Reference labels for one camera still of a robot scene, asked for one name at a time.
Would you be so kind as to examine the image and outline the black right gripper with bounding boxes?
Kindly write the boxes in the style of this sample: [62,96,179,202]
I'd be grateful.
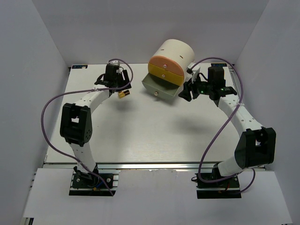
[178,73,213,102]

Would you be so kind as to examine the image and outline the yellow drawer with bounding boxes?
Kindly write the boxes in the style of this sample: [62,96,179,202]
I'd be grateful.
[148,64,184,86]

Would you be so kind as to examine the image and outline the gold lipstick tube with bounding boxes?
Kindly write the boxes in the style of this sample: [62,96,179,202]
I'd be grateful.
[118,90,130,98]

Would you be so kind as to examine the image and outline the grey bottom drawer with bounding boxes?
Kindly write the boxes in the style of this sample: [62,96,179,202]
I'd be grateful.
[142,73,182,104]

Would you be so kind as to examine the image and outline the orange top drawer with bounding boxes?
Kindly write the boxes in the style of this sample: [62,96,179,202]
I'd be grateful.
[148,55,184,76]

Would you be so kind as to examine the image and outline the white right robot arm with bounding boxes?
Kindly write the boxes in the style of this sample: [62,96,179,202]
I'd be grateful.
[179,64,276,187]

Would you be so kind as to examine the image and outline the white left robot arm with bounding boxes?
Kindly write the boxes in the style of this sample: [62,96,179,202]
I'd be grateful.
[60,60,131,187]

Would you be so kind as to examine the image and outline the blue left corner label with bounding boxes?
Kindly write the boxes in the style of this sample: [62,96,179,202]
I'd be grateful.
[71,65,88,69]

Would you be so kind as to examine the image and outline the blue corner label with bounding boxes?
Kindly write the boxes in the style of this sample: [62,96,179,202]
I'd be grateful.
[71,65,88,69]
[211,63,227,67]

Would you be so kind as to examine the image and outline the blue right corner label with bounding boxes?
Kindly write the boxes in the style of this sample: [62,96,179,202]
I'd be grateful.
[211,63,227,67]

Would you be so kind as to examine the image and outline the cream cylindrical drawer organizer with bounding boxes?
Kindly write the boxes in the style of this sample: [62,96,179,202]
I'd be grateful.
[153,39,195,73]

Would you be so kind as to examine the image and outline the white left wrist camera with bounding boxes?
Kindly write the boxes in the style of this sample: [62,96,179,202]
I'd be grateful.
[107,59,120,67]

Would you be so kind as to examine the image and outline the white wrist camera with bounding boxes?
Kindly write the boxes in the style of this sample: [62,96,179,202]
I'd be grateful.
[187,62,201,83]
[107,59,120,67]

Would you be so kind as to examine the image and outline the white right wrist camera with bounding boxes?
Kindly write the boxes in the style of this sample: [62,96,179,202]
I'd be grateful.
[187,62,201,83]

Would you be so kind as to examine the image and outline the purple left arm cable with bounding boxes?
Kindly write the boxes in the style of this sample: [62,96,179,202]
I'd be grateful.
[41,58,134,196]

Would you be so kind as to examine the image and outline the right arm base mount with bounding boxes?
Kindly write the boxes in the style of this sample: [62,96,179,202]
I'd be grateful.
[191,173,241,199]

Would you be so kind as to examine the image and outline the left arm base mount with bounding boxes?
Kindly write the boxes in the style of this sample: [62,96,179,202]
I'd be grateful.
[69,166,119,197]

